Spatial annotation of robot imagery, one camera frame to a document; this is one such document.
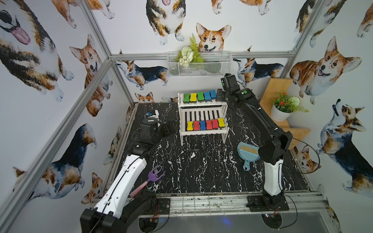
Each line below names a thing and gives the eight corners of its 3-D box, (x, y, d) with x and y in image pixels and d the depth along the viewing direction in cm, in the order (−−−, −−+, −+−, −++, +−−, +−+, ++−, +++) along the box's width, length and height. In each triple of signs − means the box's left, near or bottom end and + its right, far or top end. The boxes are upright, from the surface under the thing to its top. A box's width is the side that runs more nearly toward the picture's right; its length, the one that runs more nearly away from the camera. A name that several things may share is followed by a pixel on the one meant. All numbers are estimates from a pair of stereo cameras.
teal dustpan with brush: (241, 171, 87) (242, 169, 84) (236, 144, 99) (237, 141, 96) (263, 171, 87) (265, 169, 84) (255, 144, 99) (257, 141, 96)
